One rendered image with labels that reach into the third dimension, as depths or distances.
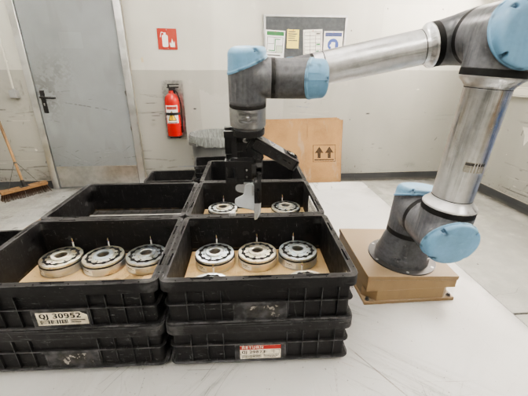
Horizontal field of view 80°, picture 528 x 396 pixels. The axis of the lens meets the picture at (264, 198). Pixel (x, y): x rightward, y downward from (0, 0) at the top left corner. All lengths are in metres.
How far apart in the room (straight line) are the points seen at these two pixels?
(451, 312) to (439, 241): 0.30
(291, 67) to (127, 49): 3.40
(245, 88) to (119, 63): 3.37
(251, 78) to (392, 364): 0.68
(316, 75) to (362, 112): 3.47
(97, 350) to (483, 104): 0.93
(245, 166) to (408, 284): 0.57
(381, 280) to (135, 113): 3.41
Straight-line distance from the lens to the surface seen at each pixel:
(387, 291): 0.98
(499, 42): 0.72
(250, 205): 0.72
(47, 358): 0.88
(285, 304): 0.69
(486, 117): 0.77
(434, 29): 0.85
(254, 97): 0.63
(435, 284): 1.03
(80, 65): 4.10
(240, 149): 0.69
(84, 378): 0.87
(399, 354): 0.87
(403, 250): 0.98
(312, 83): 0.64
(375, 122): 4.18
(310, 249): 0.88
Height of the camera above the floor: 1.31
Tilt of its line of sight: 22 degrees down
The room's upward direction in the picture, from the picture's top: straight up
